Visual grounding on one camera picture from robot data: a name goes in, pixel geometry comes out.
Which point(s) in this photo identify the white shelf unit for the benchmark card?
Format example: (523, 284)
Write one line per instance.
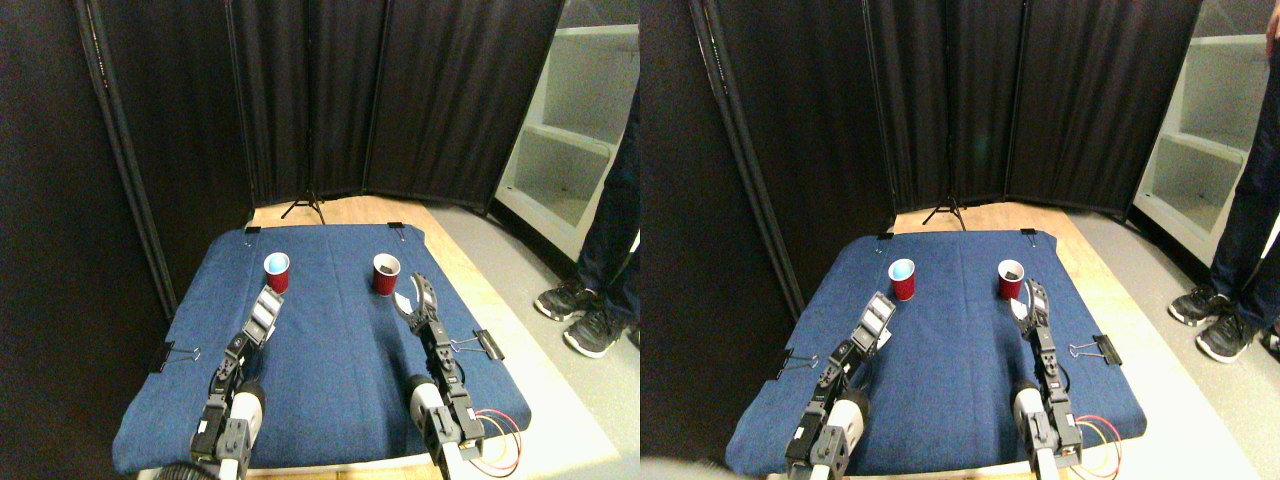
(1215, 110)
(580, 100)

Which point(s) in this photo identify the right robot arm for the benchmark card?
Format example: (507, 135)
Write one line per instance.
(445, 410)
(1045, 415)

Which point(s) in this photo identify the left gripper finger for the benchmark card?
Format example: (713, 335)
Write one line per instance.
(876, 320)
(265, 315)

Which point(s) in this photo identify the person's legs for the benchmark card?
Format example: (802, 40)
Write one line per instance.
(1245, 230)
(610, 230)

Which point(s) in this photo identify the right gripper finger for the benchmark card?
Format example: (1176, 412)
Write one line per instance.
(430, 300)
(1041, 302)
(404, 302)
(1018, 307)

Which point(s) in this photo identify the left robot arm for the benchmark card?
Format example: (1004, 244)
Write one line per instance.
(840, 425)
(235, 420)

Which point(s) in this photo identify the curtain stand foot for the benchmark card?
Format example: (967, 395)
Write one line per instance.
(308, 199)
(947, 205)

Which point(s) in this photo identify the red cup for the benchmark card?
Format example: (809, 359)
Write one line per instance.
(278, 280)
(386, 283)
(1011, 288)
(903, 288)

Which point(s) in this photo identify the curtain stand pole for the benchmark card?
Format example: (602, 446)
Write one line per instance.
(750, 160)
(125, 150)

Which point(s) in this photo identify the dark blue cloth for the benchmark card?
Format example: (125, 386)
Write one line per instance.
(340, 400)
(950, 400)

